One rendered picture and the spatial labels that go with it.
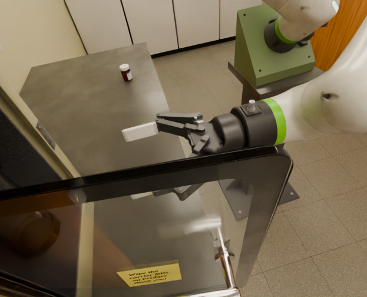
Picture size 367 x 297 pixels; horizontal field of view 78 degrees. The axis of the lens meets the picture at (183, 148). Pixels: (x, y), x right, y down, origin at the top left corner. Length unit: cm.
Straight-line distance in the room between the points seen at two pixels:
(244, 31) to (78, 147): 79
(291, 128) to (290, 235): 129
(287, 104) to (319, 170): 161
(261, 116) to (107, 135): 63
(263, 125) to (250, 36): 69
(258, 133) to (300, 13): 58
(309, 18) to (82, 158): 88
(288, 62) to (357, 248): 119
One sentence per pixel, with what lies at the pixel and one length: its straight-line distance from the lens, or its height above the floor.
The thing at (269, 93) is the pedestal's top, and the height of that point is 93.
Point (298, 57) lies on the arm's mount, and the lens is 114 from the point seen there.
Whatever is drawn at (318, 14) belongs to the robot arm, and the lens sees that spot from 92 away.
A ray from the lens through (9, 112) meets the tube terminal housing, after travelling 54.
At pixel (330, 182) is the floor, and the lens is 199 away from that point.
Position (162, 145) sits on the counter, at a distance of 79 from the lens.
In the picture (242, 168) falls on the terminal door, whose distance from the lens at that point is 16.
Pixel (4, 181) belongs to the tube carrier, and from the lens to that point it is 51.
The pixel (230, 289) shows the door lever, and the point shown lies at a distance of 30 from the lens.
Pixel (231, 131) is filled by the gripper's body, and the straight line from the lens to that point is 41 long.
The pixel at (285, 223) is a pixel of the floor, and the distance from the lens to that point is 171.
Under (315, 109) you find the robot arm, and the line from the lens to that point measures 40.
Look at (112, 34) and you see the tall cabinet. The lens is 340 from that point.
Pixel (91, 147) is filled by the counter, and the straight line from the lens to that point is 89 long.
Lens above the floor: 150
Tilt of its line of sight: 47 degrees down
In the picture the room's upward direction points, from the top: 10 degrees counter-clockwise
